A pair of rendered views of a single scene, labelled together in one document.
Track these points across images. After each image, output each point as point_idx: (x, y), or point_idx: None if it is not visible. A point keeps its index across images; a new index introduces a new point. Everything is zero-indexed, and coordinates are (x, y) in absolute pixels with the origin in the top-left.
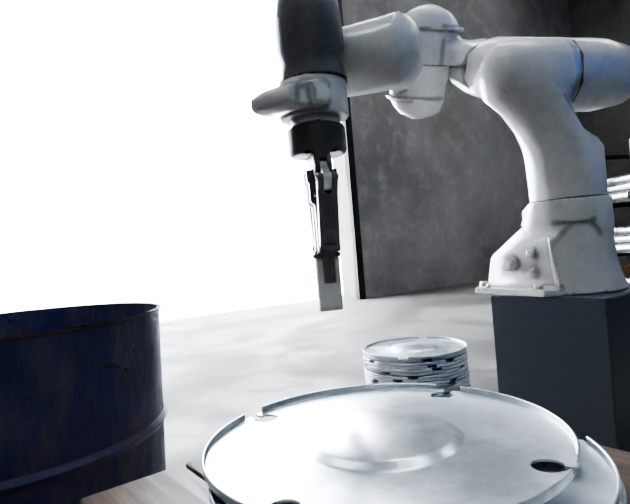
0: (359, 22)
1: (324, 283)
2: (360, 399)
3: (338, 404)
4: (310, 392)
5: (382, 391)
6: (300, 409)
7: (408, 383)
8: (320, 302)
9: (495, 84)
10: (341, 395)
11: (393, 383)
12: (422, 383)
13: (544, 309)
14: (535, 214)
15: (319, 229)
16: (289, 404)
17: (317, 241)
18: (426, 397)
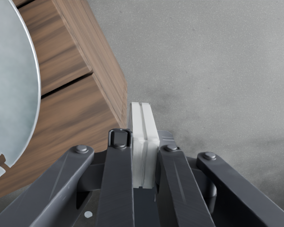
0: None
1: (129, 128)
2: (7, 89)
3: None
4: (29, 43)
5: (27, 116)
6: None
7: (25, 144)
8: (131, 107)
9: None
10: (29, 75)
11: (31, 131)
12: (19, 155)
13: None
14: None
15: (47, 174)
16: (15, 14)
17: (118, 161)
18: None
